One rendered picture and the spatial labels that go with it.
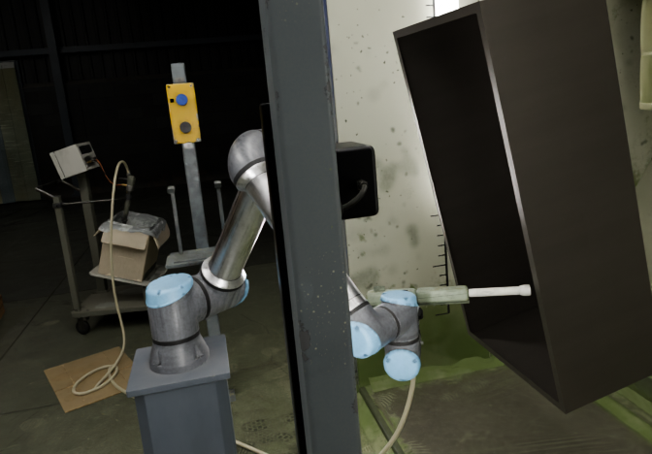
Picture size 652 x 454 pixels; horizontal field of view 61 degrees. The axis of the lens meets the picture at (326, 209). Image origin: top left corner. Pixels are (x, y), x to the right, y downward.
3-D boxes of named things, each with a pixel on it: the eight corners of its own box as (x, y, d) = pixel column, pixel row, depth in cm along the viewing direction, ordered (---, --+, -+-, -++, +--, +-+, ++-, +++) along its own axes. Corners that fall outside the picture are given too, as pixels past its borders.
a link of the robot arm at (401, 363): (419, 348, 135) (421, 386, 137) (420, 327, 147) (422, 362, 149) (380, 348, 137) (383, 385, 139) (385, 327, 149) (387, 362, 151)
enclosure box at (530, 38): (543, 303, 228) (481, 5, 198) (664, 370, 170) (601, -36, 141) (468, 334, 222) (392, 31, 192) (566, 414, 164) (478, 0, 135)
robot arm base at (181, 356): (146, 378, 170) (142, 348, 168) (151, 352, 188) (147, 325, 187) (210, 367, 174) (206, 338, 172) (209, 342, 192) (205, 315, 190)
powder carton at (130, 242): (111, 252, 417) (118, 202, 410) (168, 264, 421) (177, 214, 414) (83, 275, 365) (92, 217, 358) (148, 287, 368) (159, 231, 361)
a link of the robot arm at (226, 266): (178, 297, 192) (244, 116, 151) (217, 281, 205) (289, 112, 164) (203, 329, 186) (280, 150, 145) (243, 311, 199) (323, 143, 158)
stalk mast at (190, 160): (229, 393, 284) (184, 63, 252) (229, 399, 279) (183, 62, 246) (216, 395, 283) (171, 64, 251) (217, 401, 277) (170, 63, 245)
